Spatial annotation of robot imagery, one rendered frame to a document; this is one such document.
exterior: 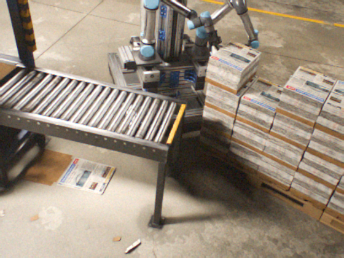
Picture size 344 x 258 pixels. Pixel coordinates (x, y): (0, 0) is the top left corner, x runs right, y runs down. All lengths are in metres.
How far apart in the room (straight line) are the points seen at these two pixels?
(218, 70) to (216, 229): 1.22
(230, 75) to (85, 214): 1.52
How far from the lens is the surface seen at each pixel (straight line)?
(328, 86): 2.85
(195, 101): 3.75
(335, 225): 3.33
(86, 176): 3.29
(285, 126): 2.86
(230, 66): 2.77
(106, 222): 3.02
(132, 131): 2.49
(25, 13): 3.13
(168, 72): 3.28
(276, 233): 3.15
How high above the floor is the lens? 2.50
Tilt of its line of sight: 37 degrees down
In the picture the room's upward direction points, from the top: 8 degrees clockwise
